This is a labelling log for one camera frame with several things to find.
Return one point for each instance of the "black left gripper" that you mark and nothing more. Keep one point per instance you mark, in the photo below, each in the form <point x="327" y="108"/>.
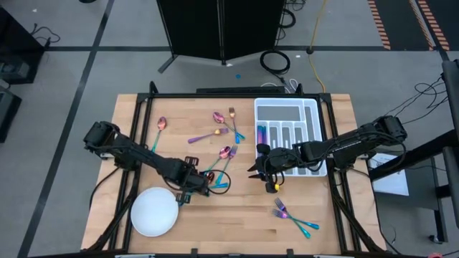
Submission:
<point x="193" y="181"/>

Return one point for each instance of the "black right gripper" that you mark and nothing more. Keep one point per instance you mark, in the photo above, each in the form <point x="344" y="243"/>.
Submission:
<point x="279" y="159"/>

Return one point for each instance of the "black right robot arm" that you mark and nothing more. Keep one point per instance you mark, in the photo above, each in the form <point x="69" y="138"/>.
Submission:
<point x="344" y="143"/>

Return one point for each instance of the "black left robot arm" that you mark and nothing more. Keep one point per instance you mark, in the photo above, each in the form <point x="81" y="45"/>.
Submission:
<point x="143" y="156"/>

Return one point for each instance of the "white round plate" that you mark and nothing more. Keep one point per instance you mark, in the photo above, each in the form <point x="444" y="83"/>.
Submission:
<point x="154" y="211"/>

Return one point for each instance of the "white plastic cutlery tray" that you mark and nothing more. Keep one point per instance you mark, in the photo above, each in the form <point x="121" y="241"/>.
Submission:
<point x="283" y="123"/>

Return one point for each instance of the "white paper sheet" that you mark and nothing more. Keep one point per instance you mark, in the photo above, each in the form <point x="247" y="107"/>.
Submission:
<point x="391" y="182"/>

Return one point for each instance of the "black folding partition screen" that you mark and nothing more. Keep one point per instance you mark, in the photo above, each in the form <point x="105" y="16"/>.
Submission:
<point x="193" y="28"/>

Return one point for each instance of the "black metal stand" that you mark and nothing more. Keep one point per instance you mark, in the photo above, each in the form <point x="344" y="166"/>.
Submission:
<point x="412" y="157"/>

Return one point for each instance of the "red object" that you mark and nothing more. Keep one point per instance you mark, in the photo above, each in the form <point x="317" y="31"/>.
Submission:
<point x="435" y="256"/>

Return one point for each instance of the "black box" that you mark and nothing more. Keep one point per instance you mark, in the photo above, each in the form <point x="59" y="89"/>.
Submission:
<point x="9" y="114"/>

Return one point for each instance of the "black equipment case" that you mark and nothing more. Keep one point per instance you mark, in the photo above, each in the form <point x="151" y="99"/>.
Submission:
<point x="18" y="43"/>

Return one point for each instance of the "black aluminium table frame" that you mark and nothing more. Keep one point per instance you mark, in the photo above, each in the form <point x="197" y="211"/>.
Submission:
<point x="215" y="95"/>

